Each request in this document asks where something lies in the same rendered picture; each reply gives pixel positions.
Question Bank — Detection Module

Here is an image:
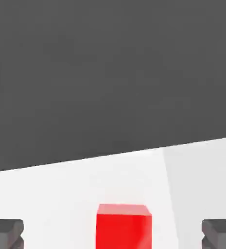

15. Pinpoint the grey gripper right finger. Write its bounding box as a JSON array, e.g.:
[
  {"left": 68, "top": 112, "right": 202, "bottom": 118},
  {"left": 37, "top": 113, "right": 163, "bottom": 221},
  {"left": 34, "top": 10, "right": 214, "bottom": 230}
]
[{"left": 201, "top": 217, "right": 226, "bottom": 249}]

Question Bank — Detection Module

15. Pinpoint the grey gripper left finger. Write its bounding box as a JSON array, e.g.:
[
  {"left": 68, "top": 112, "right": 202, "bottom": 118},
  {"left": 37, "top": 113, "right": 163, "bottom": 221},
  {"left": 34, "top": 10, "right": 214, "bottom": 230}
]
[{"left": 0, "top": 217, "right": 25, "bottom": 249}]

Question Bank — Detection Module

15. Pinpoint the small red cube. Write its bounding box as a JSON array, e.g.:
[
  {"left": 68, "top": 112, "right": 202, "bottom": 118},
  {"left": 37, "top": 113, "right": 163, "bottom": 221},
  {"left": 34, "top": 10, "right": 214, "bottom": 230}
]
[{"left": 95, "top": 203, "right": 153, "bottom": 249}]

